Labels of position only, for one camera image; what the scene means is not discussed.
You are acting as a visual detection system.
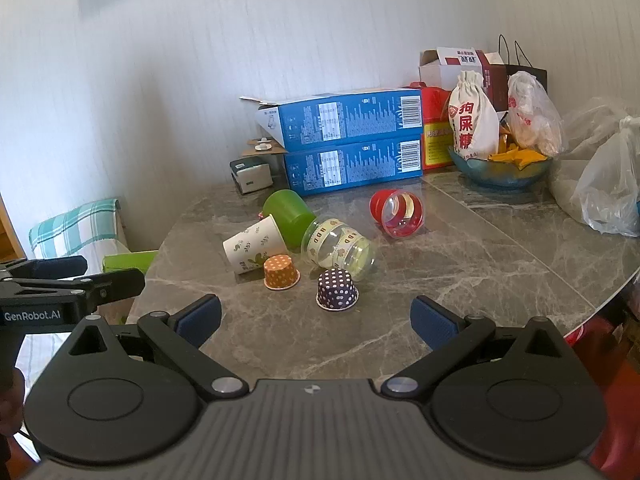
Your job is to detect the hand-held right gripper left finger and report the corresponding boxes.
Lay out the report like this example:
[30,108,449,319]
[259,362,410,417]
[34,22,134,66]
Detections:
[62,294,249,403]

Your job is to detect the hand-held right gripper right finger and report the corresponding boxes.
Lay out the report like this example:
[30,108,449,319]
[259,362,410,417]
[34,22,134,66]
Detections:
[381,295,576,403]

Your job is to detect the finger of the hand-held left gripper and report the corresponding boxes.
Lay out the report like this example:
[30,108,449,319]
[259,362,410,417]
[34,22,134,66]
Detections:
[0,268,146,311]
[0,256,89,282]

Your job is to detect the white leaf-print paper cup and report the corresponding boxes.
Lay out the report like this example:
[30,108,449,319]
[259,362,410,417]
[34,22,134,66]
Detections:
[222,214,289,275]

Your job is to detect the orange dotted paper cup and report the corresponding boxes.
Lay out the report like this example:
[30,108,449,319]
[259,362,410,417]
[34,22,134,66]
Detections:
[263,254,302,291]

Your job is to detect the purple dotted paper cup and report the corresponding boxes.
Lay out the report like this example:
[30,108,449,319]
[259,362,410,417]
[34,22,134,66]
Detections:
[315,267,360,312]

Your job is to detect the red clear plastic cup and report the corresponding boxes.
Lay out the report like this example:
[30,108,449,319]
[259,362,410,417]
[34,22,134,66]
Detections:
[369,189,426,239]

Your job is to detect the clear yellow-print plastic cup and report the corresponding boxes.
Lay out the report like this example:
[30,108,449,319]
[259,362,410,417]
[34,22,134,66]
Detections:
[301,217,379,281]

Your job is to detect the green plastic cup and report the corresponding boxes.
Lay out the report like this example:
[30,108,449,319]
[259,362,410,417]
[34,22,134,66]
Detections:
[262,189,317,250]

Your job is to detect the green box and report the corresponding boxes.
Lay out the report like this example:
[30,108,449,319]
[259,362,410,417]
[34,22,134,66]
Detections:
[103,251,160,275]

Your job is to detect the plaid cushioned chair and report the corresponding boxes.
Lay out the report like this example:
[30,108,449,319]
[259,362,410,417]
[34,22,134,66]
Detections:
[28,198,132,262]

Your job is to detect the blue glass bowl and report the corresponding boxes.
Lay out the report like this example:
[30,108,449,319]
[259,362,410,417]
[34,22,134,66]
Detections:
[447,145,555,191]

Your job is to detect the red yellow box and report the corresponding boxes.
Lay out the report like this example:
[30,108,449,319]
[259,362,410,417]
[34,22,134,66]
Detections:
[409,81,464,171]

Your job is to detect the blue cardboard box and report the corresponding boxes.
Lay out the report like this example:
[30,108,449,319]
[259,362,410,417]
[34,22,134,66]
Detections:
[282,135,424,197]
[238,87,425,152]

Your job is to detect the red object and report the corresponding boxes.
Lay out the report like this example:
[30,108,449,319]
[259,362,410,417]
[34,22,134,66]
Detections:
[566,316,640,467]

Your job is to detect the orange snack packets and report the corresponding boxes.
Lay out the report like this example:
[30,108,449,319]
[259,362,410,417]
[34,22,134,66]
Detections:
[487,141,549,169]

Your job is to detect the white plastic bag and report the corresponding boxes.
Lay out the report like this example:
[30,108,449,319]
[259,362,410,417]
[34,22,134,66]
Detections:
[549,115,640,237]

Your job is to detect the clear plastic snack bag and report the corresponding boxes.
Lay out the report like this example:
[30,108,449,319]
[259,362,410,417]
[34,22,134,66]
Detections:
[507,71,566,157]

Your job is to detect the white red open carton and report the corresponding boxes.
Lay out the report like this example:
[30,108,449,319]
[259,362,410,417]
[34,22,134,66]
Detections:
[418,47,512,112]

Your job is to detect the translucent plastic bag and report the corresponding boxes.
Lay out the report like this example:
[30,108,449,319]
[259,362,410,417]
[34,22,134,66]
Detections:
[560,97,637,162]

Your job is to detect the black paper bag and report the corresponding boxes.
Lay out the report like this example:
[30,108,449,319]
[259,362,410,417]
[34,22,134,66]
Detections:
[497,34,549,97]

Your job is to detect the white drawstring cloth bag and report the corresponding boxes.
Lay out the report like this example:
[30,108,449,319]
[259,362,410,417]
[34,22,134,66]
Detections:
[447,70,501,161]

